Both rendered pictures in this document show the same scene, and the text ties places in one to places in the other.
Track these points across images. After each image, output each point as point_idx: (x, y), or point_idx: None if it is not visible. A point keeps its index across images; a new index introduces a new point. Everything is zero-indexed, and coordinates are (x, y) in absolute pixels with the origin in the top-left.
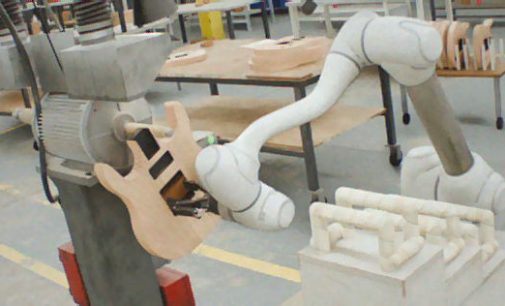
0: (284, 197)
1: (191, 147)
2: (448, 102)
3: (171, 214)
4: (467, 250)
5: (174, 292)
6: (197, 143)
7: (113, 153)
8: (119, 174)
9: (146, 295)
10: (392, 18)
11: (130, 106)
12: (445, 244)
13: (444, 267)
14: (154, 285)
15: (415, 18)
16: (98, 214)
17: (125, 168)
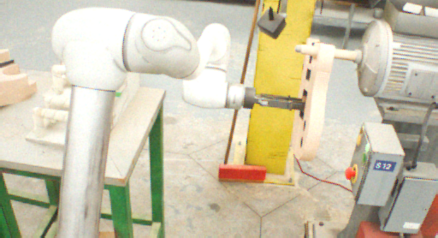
0: (186, 82)
1: (311, 87)
2: (65, 139)
3: (299, 111)
4: (50, 94)
5: (359, 234)
6: (365, 135)
7: (358, 68)
8: None
9: (363, 210)
10: (106, 8)
11: (369, 46)
12: (65, 97)
13: None
14: (366, 213)
15: (77, 10)
16: (382, 123)
17: (376, 102)
